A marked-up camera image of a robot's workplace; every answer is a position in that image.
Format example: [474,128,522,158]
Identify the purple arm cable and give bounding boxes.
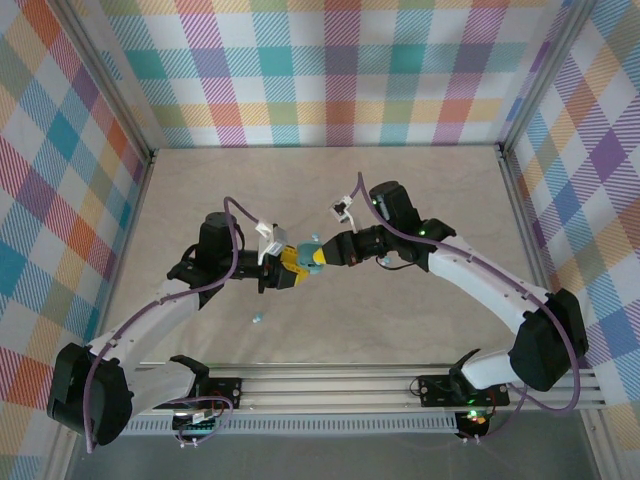
[84,195,266,454]
[344,172,586,446]

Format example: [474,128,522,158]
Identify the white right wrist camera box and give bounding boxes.
[329,194,359,234]

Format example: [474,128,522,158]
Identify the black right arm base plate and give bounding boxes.
[417,373,511,407]

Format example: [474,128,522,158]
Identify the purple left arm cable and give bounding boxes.
[84,195,266,454]

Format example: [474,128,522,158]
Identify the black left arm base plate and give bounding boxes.
[198,377,245,410]

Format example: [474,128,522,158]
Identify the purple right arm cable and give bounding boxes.
[344,172,586,446]

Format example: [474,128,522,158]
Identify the grey slotted cable duct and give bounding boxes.
[119,417,460,437]

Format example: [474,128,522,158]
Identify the aluminium frame post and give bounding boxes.
[53,0,160,169]
[497,0,599,156]

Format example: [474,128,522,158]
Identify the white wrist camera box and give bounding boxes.
[329,194,359,234]
[254,221,291,265]

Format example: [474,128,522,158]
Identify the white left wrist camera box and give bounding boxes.
[254,221,291,265]

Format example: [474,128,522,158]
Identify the grey metal base plate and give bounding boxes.
[64,433,601,480]

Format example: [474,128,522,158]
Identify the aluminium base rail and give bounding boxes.
[127,362,606,412]

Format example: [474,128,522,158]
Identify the light blue round charging case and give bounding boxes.
[295,241,326,276]

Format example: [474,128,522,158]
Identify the aluminium frame rail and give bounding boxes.
[497,143,619,480]
[47,149,160,480]

